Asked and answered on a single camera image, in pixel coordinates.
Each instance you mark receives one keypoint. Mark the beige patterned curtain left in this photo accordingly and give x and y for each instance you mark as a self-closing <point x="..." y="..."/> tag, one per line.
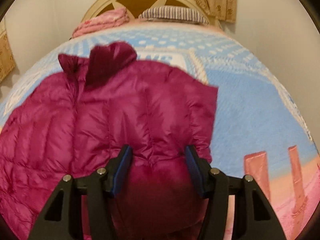
<point x="7" y="61"/>

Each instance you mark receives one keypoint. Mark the blue pink jeans-print bedspread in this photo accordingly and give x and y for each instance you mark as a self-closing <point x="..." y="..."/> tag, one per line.
<point x="258" y="128"/>

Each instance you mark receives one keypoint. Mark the folded pink floral blanket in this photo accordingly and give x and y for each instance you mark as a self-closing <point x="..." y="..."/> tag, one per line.
<point x="110" y="19"/>

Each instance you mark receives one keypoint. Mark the striped pillow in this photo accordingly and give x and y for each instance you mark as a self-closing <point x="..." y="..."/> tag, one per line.
<point x="174" y="13"/>

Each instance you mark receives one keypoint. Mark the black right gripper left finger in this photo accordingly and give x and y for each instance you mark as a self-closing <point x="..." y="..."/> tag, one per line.
<point x="61" y="216"/>

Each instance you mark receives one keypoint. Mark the magenta puffer down jacket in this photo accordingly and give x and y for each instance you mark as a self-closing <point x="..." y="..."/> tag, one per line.
<point x="78" y="119"/>

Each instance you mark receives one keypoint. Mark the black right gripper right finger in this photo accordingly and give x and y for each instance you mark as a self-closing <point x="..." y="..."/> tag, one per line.
<point x="254" y="217"/>

